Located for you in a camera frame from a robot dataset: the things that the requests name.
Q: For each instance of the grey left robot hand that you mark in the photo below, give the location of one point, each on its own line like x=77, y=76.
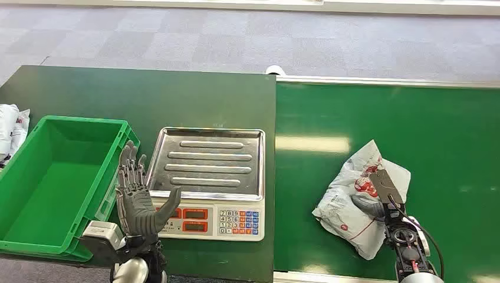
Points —
x=134, y=207

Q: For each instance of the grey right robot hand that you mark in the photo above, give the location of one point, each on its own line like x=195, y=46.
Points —
x=369, y=206

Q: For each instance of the grey red-printed poly mailer package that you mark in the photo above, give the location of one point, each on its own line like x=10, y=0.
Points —
x=351, y=211

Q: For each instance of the green conveyor belt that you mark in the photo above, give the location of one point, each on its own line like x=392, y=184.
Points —
x=449, y=156

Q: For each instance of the white poly mailer package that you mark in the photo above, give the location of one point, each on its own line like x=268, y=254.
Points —
x=7, y=129
x=21, y=133

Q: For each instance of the white conveyor roller end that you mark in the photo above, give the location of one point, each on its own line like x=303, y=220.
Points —
x=275, y=70

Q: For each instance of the white electronic scale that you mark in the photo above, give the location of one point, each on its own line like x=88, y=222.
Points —
x=207, y=222

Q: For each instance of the green plastic crate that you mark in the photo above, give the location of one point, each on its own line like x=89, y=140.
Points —
x=54, y=187

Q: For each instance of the steel weighing tray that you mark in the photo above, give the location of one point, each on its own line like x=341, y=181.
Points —
x=207, y=164

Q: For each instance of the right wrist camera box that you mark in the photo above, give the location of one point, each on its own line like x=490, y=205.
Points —
x=386, y=185

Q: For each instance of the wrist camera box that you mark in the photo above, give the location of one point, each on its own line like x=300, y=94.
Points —
x=386, y=185
x=101, y=234

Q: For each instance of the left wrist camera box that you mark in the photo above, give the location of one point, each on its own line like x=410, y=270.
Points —
x=101, y=234

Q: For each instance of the short metal conveyor side rail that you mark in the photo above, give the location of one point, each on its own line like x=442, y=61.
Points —
x=332, y=278

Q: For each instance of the long metal conveyor side rail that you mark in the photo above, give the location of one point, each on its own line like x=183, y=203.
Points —
x=390, y=81

